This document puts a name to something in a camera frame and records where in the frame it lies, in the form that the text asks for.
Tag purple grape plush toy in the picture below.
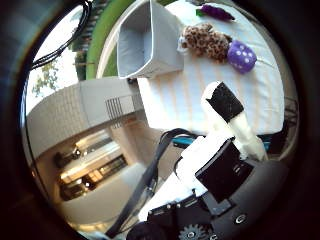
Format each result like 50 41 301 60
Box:
195 4 236 23

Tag grey fabric container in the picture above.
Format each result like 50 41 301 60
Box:
116 0 185 80

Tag white orange striped tablecloth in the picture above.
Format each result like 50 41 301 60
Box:
96 0 286 136

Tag purple plush dice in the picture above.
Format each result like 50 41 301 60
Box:
227 40 258 74

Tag metal stair railing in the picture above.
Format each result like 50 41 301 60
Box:
104 94 144 129

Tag leopard print plush toy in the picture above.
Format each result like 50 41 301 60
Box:
177 22 233 64

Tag black strap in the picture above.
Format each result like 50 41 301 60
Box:
105 128 201 238

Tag black cable bundle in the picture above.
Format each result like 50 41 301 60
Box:
31 0 94 70

